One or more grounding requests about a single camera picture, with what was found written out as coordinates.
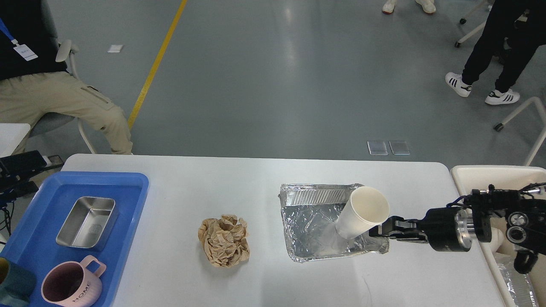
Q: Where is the white paper cup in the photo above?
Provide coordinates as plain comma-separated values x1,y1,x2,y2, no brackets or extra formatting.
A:
335,186,390,239

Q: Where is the person with striped sneakers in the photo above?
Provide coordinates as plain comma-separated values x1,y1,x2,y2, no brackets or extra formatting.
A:
445,0,546,105

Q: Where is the blue plastic tray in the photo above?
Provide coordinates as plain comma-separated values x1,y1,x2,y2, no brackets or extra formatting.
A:
1,171,149,307

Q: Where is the left floor plate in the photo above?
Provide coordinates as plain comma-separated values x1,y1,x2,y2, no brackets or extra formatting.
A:
367,140,389,156

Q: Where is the person in black sweater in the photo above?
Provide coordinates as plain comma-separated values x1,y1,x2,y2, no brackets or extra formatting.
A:
0,0,133,155

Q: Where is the beige plastic bin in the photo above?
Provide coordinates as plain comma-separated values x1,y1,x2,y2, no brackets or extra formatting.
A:
450,165,546,307

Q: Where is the white rolling chair frame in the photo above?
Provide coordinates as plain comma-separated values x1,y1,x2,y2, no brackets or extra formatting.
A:
454,0,495,48

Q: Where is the crumpled brown paper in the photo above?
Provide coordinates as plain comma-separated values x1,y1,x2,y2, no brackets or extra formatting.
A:
197,214,251,268

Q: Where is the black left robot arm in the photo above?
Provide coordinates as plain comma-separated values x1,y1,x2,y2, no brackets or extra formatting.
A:
0,151,64,235

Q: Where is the right floor plate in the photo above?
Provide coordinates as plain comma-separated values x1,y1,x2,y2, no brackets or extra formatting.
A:
389,140,411,155

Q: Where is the foil container in bin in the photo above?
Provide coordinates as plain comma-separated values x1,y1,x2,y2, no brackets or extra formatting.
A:
494,253,538,307

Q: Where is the small white side table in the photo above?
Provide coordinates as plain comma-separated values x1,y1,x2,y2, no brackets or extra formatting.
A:
0,124,31,157

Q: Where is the floor plate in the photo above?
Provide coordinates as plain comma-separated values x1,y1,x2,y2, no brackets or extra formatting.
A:
367,140,389,156
389,140,411,155

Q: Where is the white paper scrap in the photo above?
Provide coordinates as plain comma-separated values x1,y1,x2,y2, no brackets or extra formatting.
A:
107,44,124,54

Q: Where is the white object in bin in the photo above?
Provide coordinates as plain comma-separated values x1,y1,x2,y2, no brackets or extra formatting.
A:
487,227,505,253

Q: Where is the aluminium foil container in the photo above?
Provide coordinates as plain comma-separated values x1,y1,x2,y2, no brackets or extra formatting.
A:
279,183,389,264

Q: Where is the teal cup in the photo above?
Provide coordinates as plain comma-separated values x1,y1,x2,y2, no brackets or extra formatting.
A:
0,257,36,307

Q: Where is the stainless steel tray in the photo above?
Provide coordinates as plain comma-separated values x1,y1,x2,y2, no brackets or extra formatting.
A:
56,196,118,251

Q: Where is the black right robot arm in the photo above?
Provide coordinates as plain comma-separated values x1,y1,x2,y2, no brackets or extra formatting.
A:
369,182,546,274

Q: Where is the white chair leg right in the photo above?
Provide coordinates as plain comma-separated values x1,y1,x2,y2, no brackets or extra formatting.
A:
493,96,546,166

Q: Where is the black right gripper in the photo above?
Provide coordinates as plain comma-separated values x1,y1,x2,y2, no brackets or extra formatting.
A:
369,207,472,252

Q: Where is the pink mug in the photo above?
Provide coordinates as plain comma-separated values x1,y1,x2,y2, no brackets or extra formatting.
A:
41,255,107,307

